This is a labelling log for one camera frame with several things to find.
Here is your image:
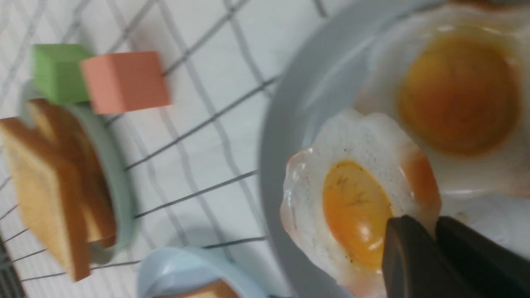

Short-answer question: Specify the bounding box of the green plate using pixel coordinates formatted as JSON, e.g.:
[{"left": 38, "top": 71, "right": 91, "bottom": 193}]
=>
[{"left": 17, "top": 80, "right": 136, "bottom": 265}]

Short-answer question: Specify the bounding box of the green foam cube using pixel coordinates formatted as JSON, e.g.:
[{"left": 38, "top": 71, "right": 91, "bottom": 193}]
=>
[{"left": 31, "top": 44, "right": 92, "bottom": 106}]

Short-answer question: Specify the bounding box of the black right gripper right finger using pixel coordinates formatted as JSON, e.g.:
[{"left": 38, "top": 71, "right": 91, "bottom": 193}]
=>
[{"left": 436, "top": 216, "right": 530, "bottom": 298}]

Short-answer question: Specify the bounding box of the white checkered tablecloth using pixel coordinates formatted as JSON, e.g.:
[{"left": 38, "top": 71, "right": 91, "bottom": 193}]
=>
[{"left": 1, "top": 0, "right": 347, "bottom": 298}]

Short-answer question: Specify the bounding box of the orange foam cube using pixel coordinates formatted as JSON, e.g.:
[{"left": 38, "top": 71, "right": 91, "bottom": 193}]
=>
[{"left": 80, "top": 51, "right": 171, "bottom": 115}]

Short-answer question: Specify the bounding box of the grey speckled plate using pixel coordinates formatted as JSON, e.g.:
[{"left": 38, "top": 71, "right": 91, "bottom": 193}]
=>
[{"left": 259, "top": 0, "right": 529, "bottom": 298}]

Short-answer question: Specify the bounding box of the fried egg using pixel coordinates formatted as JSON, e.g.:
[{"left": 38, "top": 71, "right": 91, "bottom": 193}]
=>
[
  {"left": 280, "top": 108, "right": 441, "bottom": 298},
  {"left": 354, "top": 2, "right": 530, "bottom": 198}
]

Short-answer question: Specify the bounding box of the toast slice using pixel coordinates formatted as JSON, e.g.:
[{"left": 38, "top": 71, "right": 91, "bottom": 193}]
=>
[
  {"left": 25, "top": 99, "right": 117, "bottom": 248},
  {"left": 1, "top": 118, "right": 90, "bottom": 282}
]

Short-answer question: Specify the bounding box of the light blue plate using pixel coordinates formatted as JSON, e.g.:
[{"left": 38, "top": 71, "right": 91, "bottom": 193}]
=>
[{"left": 136, "top": 246, "right": 269, "bottom": 298}]

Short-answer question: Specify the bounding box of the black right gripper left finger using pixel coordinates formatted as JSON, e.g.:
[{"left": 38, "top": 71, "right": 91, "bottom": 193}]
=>
[{"left": 382, "top": 216, "right": 481, "bottom": 298}]

